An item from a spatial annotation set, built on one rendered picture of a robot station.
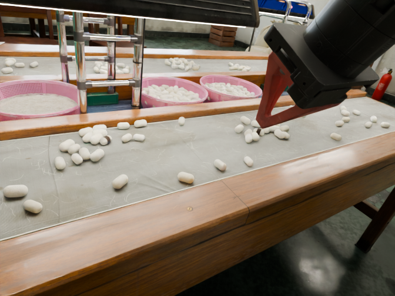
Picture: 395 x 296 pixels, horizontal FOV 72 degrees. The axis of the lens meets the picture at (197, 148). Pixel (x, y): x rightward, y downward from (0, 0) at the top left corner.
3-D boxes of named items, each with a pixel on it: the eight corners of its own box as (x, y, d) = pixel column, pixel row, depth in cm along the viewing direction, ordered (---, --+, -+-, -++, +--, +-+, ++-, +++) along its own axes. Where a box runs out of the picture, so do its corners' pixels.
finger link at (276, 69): (229, 101, 30) (285, 29, 23) (271, 96, 34) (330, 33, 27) (262, 154, 28) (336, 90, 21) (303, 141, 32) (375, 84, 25)
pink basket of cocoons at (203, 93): (216, 115, 110) (221, 93, 105) (173, 135, 90) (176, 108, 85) (167, 93, 122) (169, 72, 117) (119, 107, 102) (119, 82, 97)
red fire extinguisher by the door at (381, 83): (382, 100, 438) (399, 69, 412) (378, 101, 427) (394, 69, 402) (374, 96, 446) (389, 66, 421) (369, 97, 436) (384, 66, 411)
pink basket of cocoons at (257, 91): (268, 115, 119) (275, 94, 114) (220, 122, 105) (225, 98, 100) (231, 93, 137) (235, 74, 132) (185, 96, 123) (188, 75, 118)
